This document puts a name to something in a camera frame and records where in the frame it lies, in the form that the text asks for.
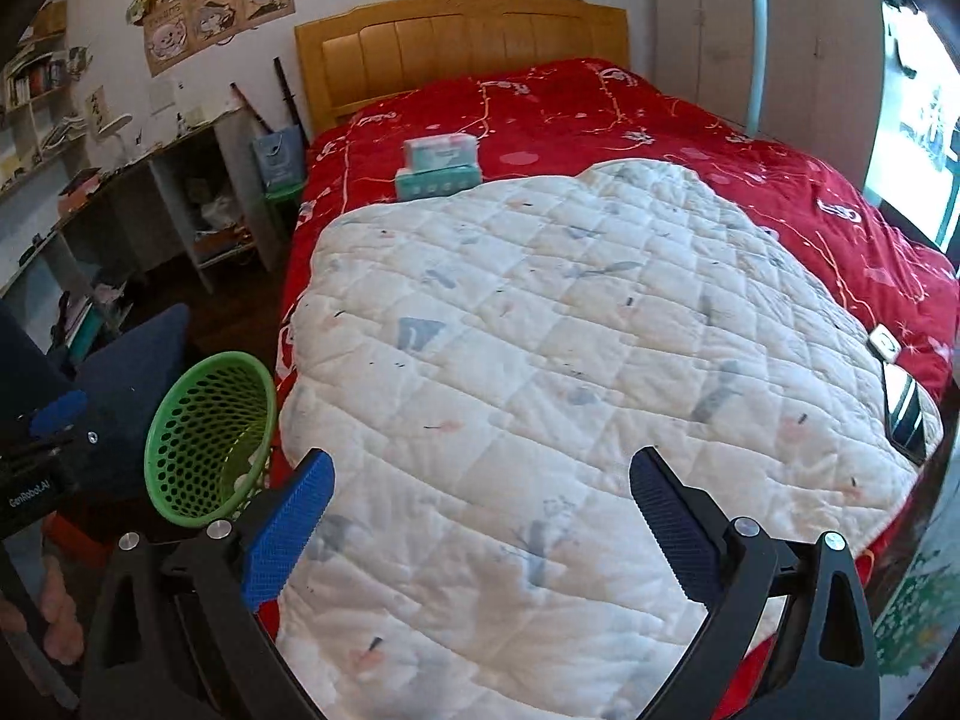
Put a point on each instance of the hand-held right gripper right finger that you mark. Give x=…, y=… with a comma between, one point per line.
x=675, y=532

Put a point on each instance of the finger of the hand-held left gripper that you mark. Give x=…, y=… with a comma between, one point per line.
x=60, y=411

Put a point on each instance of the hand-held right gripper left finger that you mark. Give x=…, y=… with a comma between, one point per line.
x=289, y=532

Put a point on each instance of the green plastic mesh basket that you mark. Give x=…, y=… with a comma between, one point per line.
x=172, y=420

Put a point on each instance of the person's left hand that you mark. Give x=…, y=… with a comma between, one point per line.
x=60, y=615

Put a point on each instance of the orange red cloth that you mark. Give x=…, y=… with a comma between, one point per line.
x=86, y=544

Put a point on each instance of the row of books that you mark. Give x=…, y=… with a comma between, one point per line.
x=86, y=330

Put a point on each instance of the white quilted blanket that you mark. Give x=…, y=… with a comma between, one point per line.
x=562, y=352

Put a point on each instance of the clear plastic bag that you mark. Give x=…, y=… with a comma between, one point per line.
x=219, y=216

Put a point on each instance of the white desk with shelves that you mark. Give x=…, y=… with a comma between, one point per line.
x=150, y=172

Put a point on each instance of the green printed mat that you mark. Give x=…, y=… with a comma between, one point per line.
x=919, y=615

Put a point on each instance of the black smartphone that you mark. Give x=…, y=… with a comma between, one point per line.
x=911, y=412

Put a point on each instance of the small white device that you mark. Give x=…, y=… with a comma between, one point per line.
x=885, y=343

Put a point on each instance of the white desk lamp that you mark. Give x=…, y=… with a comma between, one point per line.
x=111, y=127

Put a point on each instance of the green plastic stool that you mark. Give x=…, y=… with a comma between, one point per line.
x=285, y=202

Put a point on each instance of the blue paper bag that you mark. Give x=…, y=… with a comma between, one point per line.
x=279, y=161

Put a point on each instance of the teal tissue pack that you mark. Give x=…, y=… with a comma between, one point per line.
x=439, y=184

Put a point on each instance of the dark long stick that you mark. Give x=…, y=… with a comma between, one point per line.
x=291, y=101

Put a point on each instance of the white tissue pack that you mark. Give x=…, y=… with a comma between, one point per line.
x=442, y=150

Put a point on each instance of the red printed bedspread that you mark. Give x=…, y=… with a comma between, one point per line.
x=600, y=105

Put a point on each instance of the window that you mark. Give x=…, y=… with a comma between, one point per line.
x=922, y=127

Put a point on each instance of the wooden bed headboard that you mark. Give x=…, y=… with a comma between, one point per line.
x=450, y=45

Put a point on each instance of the white wardrobe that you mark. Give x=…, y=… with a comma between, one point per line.
x=787, y=30

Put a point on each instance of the white wall bookshelf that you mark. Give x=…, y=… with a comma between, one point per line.
x=37, y=90

